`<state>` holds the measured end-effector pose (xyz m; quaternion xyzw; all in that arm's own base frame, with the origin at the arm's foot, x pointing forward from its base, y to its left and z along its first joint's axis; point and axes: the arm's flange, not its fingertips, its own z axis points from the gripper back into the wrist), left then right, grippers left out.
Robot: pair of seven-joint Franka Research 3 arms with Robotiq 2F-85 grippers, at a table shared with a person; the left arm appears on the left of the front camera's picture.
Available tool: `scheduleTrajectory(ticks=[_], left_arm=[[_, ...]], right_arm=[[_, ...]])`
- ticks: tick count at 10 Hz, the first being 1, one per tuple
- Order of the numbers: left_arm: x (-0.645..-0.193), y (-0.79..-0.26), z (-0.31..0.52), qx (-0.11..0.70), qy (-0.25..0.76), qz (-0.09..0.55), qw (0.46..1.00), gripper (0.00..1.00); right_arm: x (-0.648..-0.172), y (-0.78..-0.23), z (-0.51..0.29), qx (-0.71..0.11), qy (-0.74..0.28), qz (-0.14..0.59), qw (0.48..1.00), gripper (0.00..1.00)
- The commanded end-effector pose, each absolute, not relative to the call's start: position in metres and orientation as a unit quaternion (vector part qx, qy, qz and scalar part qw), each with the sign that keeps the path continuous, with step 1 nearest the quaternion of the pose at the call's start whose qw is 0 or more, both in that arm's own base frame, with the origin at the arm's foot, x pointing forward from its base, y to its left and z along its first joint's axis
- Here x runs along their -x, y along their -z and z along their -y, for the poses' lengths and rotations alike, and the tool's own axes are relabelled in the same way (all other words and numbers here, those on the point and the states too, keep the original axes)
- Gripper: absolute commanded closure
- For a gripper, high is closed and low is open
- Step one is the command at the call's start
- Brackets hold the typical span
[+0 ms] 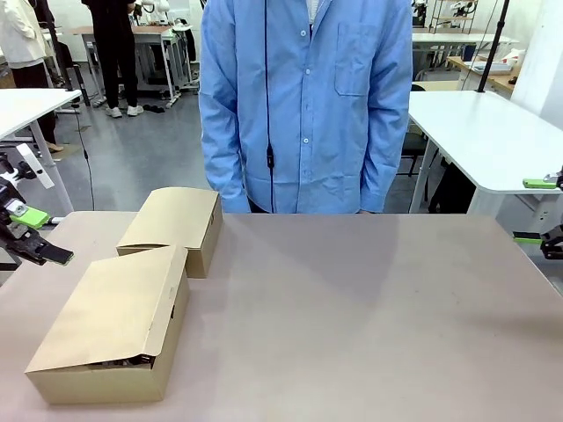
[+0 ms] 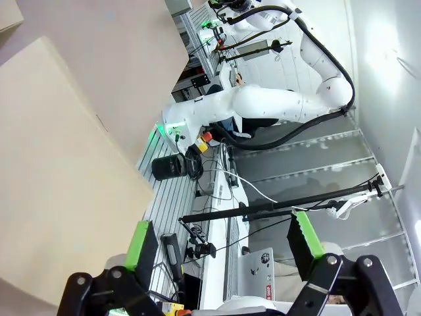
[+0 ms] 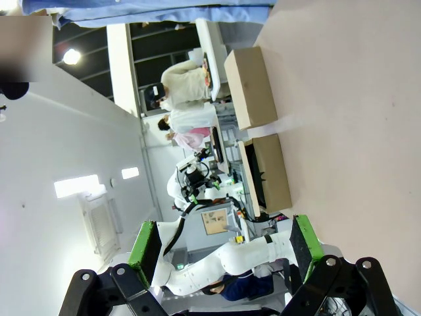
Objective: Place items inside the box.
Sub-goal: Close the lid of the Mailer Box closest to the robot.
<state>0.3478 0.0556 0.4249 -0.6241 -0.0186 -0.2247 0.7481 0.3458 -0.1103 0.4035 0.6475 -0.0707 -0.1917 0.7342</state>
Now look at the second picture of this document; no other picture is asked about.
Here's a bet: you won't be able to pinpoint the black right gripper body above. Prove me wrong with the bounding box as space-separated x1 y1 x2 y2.
226 0 253 13

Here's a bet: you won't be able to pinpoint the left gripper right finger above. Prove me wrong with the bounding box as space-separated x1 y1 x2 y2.
285 210 404 316

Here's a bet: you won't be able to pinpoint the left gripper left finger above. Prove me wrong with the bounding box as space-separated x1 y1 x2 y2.
54 219 165 316

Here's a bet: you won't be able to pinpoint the cardboard box with lid flap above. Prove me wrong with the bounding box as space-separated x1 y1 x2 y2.
0 36 155 307

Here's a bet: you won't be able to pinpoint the closed cardboard box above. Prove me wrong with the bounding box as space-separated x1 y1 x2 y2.
0 0 24 32

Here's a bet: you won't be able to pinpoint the black tripod with rods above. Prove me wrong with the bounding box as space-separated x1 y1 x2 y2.
213 38 294 64

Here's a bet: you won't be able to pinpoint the yellow red emergency stop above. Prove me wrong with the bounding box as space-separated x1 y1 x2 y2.
193 130 213 154
162 301 185 316

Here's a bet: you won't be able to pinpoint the silver laptop with stickers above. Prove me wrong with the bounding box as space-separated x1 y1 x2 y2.
236 247 276 302

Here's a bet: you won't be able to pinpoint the aluminium slotted mounting base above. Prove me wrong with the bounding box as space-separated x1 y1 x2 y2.
136 124 205 301

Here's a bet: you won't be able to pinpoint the black tripod pole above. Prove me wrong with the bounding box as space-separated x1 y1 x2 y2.
178 176 393 225

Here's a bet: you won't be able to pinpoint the white equipment desk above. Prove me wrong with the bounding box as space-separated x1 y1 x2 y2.
190 144 251 311

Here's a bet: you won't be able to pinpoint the black waste bin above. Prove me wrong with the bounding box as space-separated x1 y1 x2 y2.
151 154 187 182

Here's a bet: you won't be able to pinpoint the seated person dark clothes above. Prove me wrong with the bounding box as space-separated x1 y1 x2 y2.
207 74 281 140

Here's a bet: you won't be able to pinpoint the black power strip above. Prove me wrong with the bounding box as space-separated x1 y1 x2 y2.
226 144 239 189

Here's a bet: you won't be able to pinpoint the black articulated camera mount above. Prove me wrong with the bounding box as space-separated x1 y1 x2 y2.
183 223 217 261

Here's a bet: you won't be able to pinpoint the white cable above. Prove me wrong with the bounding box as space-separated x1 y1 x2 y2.
210 167 279 203

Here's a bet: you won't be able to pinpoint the black cable bundle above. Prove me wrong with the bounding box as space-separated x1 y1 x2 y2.
184 147 205 180

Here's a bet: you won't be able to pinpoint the black corrugated cable hose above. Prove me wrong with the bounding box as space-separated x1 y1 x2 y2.
209 5 357 151

